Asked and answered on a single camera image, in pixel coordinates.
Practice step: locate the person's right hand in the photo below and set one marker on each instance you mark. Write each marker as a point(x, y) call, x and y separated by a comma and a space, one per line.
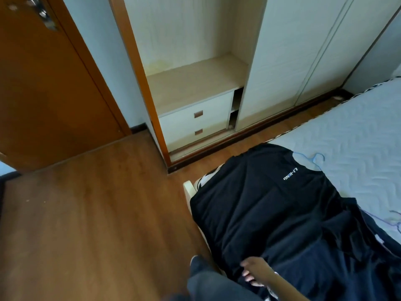
point(261, 268)

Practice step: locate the person's right fingers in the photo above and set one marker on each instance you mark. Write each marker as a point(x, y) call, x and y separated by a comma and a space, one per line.
point(248, 276)

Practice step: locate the black t-shirt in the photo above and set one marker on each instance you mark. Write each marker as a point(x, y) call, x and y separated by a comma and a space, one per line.
point(266, 203)

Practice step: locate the person's right forearm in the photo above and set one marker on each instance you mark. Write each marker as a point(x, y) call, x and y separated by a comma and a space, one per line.
point(289, 291)

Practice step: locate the person's grey trouser leg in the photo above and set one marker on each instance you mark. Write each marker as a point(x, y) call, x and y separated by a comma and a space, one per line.
point(213, 286)

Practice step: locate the dark navy garment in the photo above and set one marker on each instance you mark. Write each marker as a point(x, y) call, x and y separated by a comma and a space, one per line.
point(344, 269)

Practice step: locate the blue thread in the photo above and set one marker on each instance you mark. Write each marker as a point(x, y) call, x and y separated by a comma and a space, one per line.
point(313, 159)
point(391, 220)

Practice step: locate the white wardrobe drawer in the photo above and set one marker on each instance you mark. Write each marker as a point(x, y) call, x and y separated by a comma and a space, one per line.
point(200, 134)
point(200, 114)

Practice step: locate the white quilted mattress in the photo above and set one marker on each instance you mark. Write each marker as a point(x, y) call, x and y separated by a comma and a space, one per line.
point(360, 134)

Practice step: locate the white wardrobe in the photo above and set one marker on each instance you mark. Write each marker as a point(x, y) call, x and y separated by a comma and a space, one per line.
point(194, 75)

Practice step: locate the white wardrobe sliding door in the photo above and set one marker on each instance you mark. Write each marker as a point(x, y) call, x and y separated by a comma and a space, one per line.
point(344, 43)
point(282, 59)

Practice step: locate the brown wooden door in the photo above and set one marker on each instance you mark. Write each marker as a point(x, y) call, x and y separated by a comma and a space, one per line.
point(40, 90)

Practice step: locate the cream wooden bed frame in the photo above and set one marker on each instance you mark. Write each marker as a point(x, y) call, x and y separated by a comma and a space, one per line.
point(189, 189)

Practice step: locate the brown wooden door frame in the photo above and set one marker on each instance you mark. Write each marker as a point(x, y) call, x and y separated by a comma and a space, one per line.
point(94, 65)

